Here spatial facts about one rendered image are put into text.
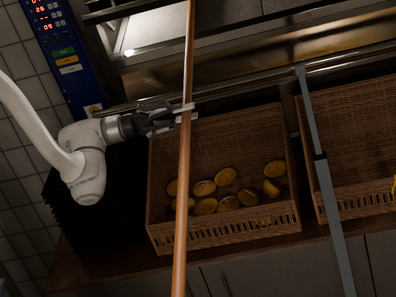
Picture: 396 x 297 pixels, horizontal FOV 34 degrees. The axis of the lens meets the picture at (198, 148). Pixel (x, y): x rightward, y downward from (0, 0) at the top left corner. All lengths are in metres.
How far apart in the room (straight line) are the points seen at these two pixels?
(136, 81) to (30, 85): 0.42
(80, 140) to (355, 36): 1.13
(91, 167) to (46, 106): 0.82
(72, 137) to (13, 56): 0.69
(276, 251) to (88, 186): 0.78
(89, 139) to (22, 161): 0.93
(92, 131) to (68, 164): 0.16
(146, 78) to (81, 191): 0.80
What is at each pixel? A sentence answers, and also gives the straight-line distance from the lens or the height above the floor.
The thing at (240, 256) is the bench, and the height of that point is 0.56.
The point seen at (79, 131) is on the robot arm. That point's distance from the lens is 2.05.
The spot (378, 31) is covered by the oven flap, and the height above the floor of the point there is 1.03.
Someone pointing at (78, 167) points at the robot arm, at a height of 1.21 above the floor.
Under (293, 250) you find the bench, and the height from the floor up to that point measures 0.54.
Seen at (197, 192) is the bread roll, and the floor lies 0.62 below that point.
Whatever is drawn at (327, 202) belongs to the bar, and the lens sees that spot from 2.18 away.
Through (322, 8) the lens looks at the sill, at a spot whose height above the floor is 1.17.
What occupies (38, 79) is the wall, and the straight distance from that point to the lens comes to 2.67.
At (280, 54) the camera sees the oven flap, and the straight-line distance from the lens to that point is 2.54.
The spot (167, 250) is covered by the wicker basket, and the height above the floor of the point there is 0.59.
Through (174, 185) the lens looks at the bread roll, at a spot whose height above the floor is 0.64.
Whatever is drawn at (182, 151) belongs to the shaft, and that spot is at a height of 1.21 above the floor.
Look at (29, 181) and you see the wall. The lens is 2.97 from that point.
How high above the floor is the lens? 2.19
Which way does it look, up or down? 33 degrees down
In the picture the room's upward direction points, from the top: 19 degrees counter-clockwise
